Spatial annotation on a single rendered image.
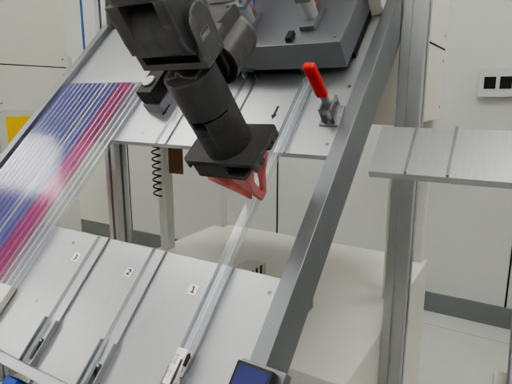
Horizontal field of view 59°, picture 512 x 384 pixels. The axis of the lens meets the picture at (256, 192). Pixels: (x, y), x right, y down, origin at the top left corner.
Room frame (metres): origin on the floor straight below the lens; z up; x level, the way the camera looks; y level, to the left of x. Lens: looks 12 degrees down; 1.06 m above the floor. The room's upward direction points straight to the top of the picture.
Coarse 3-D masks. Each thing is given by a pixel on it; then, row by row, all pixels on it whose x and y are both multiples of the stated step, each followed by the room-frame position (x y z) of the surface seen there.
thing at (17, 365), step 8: (0, 352) 0.53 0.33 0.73; (0, 360) 0.52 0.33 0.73; (8, 360) 0.51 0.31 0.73; (16, 360) 0.51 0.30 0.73; (16, 368) 0.50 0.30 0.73; (24, 368) 0.50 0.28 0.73; (32, 368) 0.49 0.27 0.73; (32, 376) 0.48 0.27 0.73; (40, 376) 0.48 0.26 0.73; (48, 376) 0.47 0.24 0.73
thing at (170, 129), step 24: (120, 48) 1.05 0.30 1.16; (360, 48) 0.73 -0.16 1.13; (96, 72) 1.01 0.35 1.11; (120, 72) 0.97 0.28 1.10; (144, 72) 0.93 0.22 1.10; (240, 72) 0.81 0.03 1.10; (264, 72) 0.78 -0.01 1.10; (288, 72) 0.76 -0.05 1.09; (336, 72) 0.71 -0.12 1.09; (240, 96) 0.76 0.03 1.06; (264, 96) 0.74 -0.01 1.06; (288, 96) 0.71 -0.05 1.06; (312, 96) 0.69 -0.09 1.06; (144, 120) 0.81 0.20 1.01; (168, 120) 0.78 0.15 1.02; (264, 120) 0.69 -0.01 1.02; (312, 120) 0.66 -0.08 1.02; (144, 144) 0.77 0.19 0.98; (168, 144) 0.74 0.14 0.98; (192, 144) 0.72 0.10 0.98; (288, 144) 0.64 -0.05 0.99; (312, 144) 0.62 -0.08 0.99
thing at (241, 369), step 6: (240, 366) 0.38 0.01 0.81; (246, 366) 0.38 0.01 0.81; (240, 372) 0.38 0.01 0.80; (246, 372) 0.38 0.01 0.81; (252, 372) 0.38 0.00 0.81; (258, 372) 0.37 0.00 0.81; (264, 372) 0.37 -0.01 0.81; (234, 378) 0.38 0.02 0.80; (240, 378) 0.38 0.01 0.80; (246, 378) 0.37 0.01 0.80; (252, 378) 0.37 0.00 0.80; (258, 378) 0.37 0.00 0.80; (264, 378) 0.37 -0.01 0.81
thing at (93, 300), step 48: (96, 240) 0.64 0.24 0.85; (48, 288) 0.61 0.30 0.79; (96, 288) 0.57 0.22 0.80; (144, 288) 0.55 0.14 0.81; (192, 288) 0.52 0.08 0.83; (240, 288) 0.50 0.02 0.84; (0, 336) 0.57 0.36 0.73; (48, 336) 0.54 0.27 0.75; (96, 336) 0.52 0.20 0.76; (144, 336) 0.49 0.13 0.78; (240, 336) 0.45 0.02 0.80
